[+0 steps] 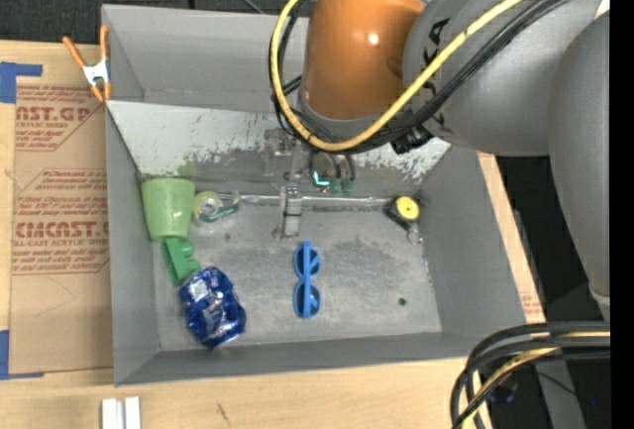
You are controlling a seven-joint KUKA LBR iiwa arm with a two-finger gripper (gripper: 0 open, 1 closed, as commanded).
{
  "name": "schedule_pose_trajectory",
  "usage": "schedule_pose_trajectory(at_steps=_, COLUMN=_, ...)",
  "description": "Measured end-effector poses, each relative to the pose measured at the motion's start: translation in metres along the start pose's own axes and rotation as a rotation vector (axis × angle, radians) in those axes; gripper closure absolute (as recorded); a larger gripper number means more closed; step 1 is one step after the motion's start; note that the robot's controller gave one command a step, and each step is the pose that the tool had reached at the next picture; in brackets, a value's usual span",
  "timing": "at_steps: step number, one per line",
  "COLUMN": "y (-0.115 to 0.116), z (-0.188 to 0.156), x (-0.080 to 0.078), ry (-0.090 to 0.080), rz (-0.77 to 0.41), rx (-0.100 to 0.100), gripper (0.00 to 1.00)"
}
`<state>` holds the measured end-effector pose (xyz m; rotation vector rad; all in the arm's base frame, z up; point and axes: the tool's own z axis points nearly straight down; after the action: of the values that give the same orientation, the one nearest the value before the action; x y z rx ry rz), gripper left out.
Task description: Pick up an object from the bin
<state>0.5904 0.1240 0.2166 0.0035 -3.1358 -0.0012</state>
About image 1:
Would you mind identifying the brown cardboard board, red print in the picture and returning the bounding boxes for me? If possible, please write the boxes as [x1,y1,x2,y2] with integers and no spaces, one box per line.
[0,39,547,381]

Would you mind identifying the light green plastic cup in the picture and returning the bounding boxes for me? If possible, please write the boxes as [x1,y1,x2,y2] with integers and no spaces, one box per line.
[140,175,197,243]

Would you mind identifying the grey metal bin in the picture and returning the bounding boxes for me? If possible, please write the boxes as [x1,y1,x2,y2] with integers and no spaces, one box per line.
[100,3,529,387]

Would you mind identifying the blue sunglasses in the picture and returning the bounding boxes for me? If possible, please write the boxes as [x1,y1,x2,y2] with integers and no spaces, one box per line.
[292,240,323,320]

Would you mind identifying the yellow and black tape measure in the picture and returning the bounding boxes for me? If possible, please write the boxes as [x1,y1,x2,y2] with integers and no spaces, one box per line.
[382,194,423,245]

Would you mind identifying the black cylinder on white bracket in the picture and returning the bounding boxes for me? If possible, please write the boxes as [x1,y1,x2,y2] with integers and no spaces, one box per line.
[389,123,433,156]

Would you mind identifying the clear green tape dispenser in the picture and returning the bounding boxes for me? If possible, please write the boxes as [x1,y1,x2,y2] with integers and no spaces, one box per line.
[191,190,242,226]

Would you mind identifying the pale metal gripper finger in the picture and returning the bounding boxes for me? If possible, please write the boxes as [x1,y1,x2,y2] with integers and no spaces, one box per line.
[271,188,288,239]
[285,185,304,238]

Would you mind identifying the blue foil packet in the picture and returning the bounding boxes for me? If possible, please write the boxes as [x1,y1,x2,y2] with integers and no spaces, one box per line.
[178,266,248,351]

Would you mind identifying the green toy block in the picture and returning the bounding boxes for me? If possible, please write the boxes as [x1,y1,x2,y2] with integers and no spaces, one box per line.
[159,237,202,288]

